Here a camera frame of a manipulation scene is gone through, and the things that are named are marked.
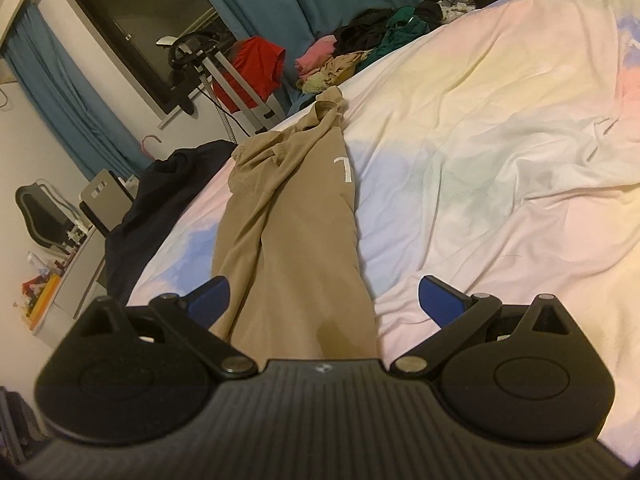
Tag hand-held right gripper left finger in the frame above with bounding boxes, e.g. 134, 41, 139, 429
75, 276, 257, 378

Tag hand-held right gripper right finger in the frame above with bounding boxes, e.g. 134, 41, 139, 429
391, 275, 576, 378

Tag tan pants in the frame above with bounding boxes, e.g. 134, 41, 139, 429
207, 86, 381, 361

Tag dark navy garment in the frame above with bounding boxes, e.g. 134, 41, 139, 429
104, 140, 238, 306

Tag white desk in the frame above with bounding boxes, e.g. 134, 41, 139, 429
30, 225, 113, 351

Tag grey slotted panel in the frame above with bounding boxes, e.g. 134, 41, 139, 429
79, 169, 138, 236

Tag colourful desk clutter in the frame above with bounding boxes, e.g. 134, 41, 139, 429
12, 250, 66, 331

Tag pastel bed blanket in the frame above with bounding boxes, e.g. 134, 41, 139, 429
120, 0, 640, 461

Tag grey office chair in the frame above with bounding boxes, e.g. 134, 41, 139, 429
15, 180, 83, 256

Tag exercise machine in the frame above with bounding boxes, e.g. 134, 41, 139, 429
155, 30, 286, 136

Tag red garment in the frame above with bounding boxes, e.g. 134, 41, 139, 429
214, 36, 287, 111

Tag crumpled beige garment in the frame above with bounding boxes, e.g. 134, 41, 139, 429
296, 50, 373, 95

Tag narrow blue curtain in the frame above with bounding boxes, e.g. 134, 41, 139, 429
2, 2, 151, 178

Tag pink garment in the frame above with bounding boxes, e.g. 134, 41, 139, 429
294, 35, 338, 73

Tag green garment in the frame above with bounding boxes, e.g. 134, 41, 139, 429
370, 6, 443, 61

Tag dark window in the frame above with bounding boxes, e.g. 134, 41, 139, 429
65, 0, 236, 116

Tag black garment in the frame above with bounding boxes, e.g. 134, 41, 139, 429
332, 8, 396, 56

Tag white patterned cloth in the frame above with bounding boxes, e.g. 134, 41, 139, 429
440, 0, 476, 23

